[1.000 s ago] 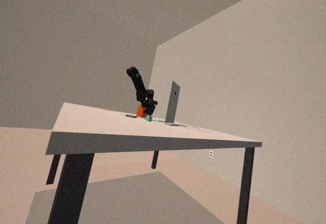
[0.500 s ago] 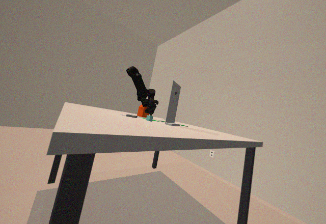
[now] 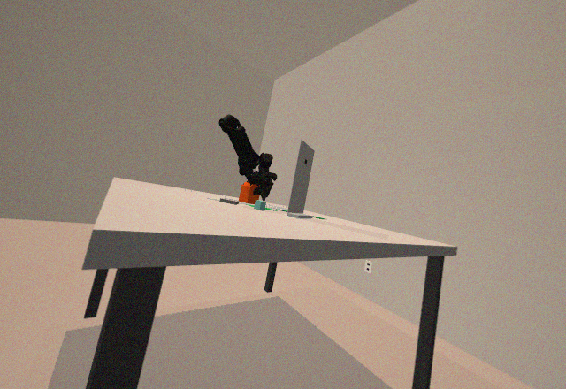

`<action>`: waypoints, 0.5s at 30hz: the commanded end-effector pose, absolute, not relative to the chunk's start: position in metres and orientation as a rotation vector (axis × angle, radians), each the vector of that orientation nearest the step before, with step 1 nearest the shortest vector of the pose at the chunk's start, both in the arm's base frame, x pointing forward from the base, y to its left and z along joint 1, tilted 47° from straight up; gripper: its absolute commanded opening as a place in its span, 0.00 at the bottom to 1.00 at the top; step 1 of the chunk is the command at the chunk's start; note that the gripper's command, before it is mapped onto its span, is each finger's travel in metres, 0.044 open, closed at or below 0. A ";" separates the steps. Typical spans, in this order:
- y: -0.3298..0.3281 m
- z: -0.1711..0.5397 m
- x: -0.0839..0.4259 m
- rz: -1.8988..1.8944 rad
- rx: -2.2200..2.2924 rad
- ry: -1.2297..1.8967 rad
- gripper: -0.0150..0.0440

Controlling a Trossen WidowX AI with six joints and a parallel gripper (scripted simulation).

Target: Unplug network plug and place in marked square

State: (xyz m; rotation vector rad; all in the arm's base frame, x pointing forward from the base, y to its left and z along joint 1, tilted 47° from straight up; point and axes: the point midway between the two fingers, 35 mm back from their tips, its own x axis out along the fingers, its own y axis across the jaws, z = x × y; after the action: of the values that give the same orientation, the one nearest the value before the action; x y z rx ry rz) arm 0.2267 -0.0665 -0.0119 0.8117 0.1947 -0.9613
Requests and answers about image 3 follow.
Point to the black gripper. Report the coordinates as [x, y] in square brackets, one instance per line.
[265, 184]

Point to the teal green block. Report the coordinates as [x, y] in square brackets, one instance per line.
[259, 205]

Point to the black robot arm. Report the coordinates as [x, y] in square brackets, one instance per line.
[248, 159]

